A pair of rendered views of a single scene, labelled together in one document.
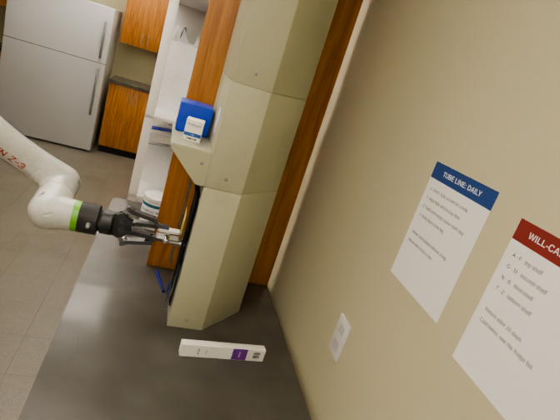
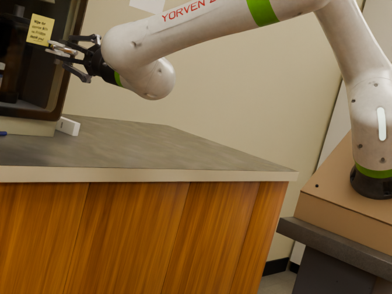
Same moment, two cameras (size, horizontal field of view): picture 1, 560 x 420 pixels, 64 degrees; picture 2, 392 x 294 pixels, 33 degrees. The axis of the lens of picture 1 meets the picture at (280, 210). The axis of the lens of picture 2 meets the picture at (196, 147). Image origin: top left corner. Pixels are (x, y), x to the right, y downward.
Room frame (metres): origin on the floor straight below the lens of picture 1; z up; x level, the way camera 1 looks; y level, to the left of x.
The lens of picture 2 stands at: (2.04, 1.98, 1.27)
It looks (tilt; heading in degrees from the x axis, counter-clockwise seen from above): 8 degrees down; 232
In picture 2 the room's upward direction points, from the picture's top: 15 degrees clockwise
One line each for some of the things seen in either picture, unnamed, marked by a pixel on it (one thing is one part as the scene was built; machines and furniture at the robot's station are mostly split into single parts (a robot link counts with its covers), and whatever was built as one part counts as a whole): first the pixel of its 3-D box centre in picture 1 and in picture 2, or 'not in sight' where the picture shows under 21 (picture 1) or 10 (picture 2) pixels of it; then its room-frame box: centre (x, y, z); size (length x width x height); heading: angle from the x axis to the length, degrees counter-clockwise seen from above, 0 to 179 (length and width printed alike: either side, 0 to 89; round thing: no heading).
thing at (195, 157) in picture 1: (187, 151); not in sight; (1.34, 0.33, 1.46); 0.32 x 0.11 x 0.10; 17
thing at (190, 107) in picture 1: (194, 117); not in sight; (1.40, 0.35, 1.56); 0.10 x 0.10 x 0.09; 17
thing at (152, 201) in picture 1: (156, 210); not in sight; (1.89, 0.54, 1.02); 0.13 x 0.13 x 0.15
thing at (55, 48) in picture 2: (172, 237); (60, 49); (1.27, 0.29, 1.20); 0.10 x 0.05 x 0.03; 16
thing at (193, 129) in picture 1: (193, 129); not in sight; (1.29, 0.31, 1.54); 0.05 x 0.05 x 0.06; 11
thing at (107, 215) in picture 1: (116, 223); (98, 60); (1.24, 0.46, 1.20); 0.09 x 0.07 x 0.08; 107
